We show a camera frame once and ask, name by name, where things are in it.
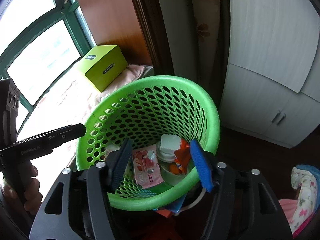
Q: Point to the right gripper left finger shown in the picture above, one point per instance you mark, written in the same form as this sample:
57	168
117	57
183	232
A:
117	162

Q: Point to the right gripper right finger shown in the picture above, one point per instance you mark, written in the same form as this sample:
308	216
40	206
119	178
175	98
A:
202	164

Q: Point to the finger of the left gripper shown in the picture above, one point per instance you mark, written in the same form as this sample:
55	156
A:
65	134

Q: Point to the pink snack wrapper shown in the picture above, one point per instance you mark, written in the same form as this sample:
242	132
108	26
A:
147	170

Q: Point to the white foam block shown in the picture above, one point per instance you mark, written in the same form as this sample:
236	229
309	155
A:
170	143

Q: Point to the green perforated trash basket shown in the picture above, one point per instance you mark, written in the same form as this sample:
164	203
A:
143	111

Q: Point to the left hand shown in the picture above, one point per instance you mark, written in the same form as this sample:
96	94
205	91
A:
32	194

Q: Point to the orange snack wrapper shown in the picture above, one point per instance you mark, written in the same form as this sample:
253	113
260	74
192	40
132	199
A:
182	156

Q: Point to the white plastic lid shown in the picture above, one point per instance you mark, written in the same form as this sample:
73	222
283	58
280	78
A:
163	156

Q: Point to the blue box under basket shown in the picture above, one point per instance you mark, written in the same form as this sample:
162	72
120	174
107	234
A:
171	209

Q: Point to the lime green cardboard box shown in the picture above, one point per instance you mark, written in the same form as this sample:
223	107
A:
102	64

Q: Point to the white wardrobe cabinet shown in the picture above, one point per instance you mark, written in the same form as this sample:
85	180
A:
273	53

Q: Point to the floral cloth pile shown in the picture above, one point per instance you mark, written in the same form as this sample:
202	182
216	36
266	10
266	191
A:
300	211

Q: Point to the brown wooden panel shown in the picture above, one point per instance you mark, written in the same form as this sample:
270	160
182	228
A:
115	22

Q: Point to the green window frame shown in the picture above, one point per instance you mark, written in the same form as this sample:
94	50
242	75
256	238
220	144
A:
41	40

